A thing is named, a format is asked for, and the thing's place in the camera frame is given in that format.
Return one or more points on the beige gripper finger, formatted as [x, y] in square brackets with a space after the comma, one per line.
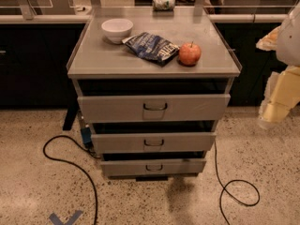
[269, 42]
[281, 94]

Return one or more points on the grey middle drawer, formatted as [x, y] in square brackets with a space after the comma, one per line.
[153, 142]

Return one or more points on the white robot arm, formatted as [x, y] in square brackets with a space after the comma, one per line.
[288, 49]

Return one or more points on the grey bottom drawer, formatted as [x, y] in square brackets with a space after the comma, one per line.
[152, 167]

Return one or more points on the grey drawer cabinet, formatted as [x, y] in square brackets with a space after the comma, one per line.
[101, 68]

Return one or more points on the white green snack bag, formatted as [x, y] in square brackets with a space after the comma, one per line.
[163, 5]

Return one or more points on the grey drawer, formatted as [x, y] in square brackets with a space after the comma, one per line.
[152, 167]
[153, 142]
[103, 109]

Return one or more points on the blue chip bag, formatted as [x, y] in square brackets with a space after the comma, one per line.
[152, 48]

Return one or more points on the grey top drawer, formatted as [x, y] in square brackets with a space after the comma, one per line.
[103, 109]

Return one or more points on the white ceramic bowl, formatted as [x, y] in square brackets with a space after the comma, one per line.
[116, 30]

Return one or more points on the blue power adapter box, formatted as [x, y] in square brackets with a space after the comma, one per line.
[86, 137]

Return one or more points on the red apple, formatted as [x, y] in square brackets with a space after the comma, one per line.
[189, 54]

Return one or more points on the long dark counter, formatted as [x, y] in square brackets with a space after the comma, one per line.
[33, 63]

